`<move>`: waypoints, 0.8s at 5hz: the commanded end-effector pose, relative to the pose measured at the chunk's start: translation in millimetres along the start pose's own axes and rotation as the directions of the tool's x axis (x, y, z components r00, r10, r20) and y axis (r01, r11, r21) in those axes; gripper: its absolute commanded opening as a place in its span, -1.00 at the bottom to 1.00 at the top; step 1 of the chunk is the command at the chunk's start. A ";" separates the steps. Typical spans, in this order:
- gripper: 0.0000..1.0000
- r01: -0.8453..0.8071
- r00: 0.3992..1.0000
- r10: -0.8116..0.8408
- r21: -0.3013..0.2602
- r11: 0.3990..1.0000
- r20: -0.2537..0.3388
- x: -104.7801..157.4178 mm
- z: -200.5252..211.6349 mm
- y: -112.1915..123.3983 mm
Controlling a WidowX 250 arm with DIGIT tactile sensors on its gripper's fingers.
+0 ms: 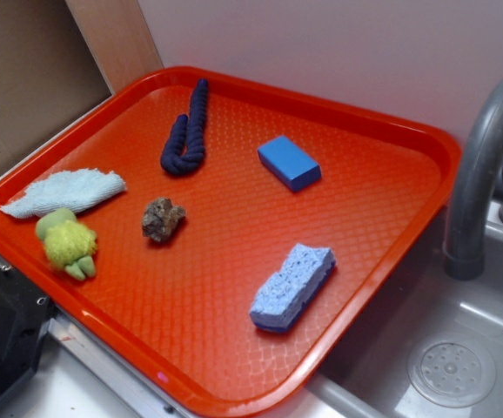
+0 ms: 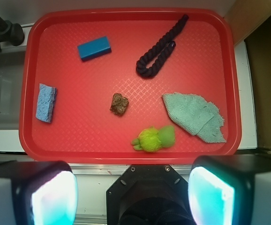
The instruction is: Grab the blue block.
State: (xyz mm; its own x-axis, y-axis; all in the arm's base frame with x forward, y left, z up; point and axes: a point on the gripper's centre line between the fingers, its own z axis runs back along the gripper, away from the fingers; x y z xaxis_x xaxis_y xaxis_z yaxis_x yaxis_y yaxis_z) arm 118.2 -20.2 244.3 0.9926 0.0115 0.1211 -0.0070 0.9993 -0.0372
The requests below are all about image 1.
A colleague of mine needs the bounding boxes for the blue rectangular block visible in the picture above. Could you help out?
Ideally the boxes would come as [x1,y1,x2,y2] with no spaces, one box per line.
[258,136,322,192]

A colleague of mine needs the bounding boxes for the orange plastic tray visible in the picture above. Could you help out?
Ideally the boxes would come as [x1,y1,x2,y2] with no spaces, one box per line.
[0,67,461,417]

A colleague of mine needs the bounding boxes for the brown rock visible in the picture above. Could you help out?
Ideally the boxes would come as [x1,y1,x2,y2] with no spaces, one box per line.
[141,197,186,243]

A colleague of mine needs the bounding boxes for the blue sponge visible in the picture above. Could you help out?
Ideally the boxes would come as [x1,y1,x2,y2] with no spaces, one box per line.
[249,244,336,333]

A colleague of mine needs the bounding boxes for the light blue cloth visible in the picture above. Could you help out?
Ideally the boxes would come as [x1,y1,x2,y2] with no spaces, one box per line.
[0,168,127,219]

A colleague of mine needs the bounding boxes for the green plush toy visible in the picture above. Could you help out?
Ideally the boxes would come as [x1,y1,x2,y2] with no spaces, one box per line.
[36,208,97,281]

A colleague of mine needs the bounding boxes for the light wooden board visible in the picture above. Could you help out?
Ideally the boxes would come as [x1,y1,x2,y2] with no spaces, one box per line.
[66,0,164,94]

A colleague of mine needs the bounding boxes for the grey plastic sink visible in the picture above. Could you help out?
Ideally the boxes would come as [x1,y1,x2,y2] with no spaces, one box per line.
[308,204,503,417]

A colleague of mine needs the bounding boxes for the grey faucet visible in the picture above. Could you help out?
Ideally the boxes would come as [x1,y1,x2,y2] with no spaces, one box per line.
[443,80,503,280]

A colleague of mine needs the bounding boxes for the sink drain strainer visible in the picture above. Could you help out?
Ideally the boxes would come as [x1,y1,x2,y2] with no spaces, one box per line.
[407,333,496,408]

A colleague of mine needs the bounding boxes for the brown cardboard panel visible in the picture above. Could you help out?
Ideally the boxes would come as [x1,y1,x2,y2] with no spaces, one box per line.
[0,1,110,175]

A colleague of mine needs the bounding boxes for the dark blue twisted rope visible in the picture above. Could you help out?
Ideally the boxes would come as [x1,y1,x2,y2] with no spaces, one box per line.
[159,78,210,177]

